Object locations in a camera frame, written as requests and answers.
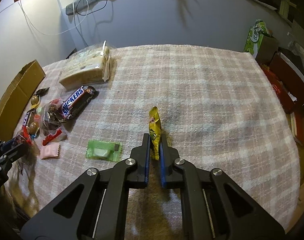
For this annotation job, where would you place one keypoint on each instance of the blue label chocolate bar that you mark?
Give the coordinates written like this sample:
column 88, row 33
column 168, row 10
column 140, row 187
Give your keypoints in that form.
column 29, row 117

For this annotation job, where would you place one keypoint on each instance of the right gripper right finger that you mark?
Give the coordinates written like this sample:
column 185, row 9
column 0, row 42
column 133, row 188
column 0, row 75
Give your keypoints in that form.
column 213, row 205

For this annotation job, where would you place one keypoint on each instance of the red end dark snack bag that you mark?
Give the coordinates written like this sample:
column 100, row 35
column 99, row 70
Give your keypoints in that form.
column 22, row 137

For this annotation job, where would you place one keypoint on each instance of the green drink carton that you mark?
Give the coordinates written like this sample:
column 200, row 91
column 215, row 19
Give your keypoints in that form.
column 255, row 37

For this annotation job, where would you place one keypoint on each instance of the cardboard box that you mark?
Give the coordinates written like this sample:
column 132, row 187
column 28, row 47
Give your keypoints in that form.
column 16, row 97

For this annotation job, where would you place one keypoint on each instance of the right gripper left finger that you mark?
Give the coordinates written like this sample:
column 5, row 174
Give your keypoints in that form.
column 94, row 206

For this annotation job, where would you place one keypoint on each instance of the green candy packet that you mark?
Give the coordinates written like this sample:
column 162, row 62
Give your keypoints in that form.
column 104, row 150

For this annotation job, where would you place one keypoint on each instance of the chocolate ball wrapper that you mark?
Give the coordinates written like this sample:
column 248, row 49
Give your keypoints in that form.
column 35, row 100
column 33, row 129

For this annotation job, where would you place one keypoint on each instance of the Snickers chocolate bar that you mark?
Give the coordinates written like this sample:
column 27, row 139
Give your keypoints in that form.
column 77, row 101

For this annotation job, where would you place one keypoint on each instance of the pink candy packet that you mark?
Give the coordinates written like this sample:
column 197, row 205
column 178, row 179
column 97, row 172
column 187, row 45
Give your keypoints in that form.
column 50, row 151

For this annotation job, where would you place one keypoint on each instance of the red boxes beside bed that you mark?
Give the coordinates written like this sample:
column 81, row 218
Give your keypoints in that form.
column 288, row 83

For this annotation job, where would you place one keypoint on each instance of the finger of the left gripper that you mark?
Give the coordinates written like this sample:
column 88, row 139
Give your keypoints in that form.
column 9, row 154

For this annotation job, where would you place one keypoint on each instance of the yellow snack packet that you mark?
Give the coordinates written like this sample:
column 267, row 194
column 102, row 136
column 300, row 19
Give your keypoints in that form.
column 155, row 130

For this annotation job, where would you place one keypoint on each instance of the clear bag dark snack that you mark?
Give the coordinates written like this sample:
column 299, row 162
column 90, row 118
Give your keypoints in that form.
column 51, row 122

